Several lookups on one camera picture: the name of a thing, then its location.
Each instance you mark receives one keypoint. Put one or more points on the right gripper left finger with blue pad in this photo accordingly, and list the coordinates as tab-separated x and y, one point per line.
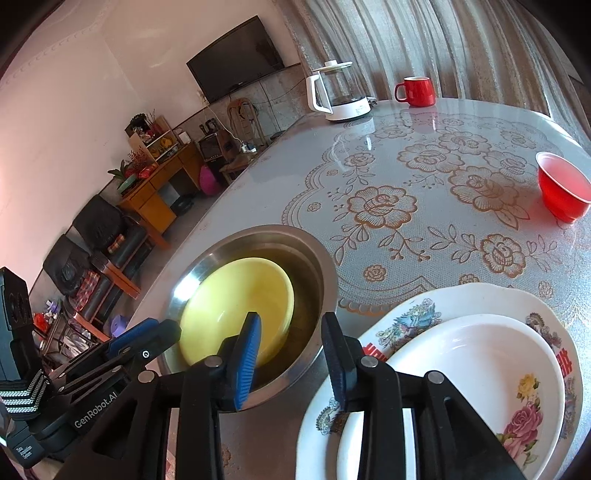
129	440

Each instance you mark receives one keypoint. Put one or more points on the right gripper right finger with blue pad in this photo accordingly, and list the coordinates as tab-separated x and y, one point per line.
411	424

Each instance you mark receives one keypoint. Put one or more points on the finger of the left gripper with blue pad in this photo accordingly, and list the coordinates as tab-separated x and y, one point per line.
138	350
133	337

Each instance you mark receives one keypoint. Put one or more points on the yellow plastic bowl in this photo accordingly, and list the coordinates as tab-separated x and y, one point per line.
216	307

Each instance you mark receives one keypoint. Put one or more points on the stainless steel bowl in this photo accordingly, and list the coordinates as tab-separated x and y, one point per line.
314	278

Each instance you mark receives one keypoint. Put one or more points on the dragon double-happiness plate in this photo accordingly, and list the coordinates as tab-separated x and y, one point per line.
322	425

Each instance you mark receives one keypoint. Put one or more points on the white rose garden plate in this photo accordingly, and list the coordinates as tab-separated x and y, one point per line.
503	368

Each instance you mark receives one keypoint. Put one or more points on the red plastic bowl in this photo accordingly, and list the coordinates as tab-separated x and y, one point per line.
564	188

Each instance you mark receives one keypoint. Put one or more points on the purple floral rim plate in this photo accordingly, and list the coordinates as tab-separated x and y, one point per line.
295	455

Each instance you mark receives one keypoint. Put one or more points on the black leather armchair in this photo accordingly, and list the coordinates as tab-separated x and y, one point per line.
118	247

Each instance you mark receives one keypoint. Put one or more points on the orange wooden cabinet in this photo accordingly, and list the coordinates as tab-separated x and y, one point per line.
146	204

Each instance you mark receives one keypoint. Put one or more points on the floral lace tablecloth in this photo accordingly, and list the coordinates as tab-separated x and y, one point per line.
405	204

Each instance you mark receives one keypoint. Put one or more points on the pink bag on floor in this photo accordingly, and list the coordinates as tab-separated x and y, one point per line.
208	183

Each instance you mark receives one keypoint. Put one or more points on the wooden shelf with items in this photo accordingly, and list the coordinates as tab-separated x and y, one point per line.
151	137

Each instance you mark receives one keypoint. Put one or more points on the small old television set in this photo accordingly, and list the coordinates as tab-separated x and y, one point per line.
218	144

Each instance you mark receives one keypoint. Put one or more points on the wooden chair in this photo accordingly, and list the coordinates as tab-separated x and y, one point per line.
249	137

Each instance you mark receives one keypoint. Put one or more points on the white glass electric kettle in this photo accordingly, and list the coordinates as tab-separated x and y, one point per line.
332	91

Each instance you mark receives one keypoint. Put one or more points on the red ceramic mug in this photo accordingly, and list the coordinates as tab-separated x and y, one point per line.
416	91

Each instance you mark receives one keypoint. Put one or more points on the beige lace curtain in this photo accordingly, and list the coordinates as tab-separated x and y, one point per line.
494	51

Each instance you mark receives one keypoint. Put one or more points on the black wall television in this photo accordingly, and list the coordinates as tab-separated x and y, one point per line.
240	57

